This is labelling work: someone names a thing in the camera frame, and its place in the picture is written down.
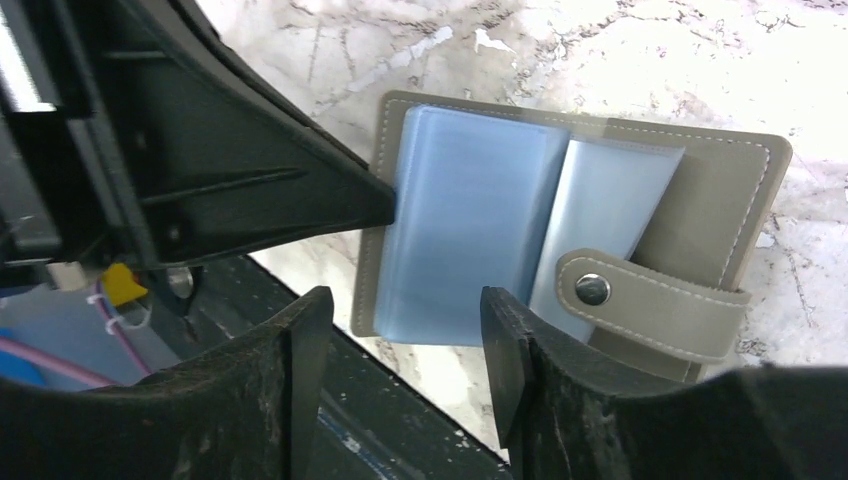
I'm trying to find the grey leather card holder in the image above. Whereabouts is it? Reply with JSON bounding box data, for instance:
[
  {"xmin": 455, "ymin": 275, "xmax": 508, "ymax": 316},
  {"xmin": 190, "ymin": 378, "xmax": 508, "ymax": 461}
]
[{"xmin": 350, "ymin": 91, "xmax": 792, "ymax": 382}]

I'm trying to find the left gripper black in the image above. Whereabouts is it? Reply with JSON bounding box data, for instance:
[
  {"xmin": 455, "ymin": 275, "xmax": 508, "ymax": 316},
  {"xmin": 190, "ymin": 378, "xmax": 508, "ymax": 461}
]
[{"xmin": 1, "ymin": 1, "xmax": 395, "ymax": 285}]

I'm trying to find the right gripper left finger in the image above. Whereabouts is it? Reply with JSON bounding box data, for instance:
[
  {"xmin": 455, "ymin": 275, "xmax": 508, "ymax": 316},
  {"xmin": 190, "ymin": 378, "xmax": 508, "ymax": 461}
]
[{"xmin": 1, "ymin": 287, "xmax": 334, "ymax": 479}]

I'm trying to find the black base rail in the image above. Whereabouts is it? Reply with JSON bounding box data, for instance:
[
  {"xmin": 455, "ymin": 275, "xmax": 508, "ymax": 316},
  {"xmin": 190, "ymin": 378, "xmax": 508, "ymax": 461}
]
[{"xmin": 151, "ymin": 256, "xmax": 510, "ymax": 479}]

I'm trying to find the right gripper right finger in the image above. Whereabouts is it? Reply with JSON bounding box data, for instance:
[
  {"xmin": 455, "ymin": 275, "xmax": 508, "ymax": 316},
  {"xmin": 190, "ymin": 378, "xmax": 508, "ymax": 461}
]
[{"xmin": 480, "ymin": 287, "xmax": 847, "ymax": 479}]

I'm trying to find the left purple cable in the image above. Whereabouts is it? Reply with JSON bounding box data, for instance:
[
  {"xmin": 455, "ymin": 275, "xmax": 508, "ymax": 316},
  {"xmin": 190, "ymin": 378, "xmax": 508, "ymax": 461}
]
[{"xmin": 0, "ymin": 278, "xmax": 157, "ymax": 389}]

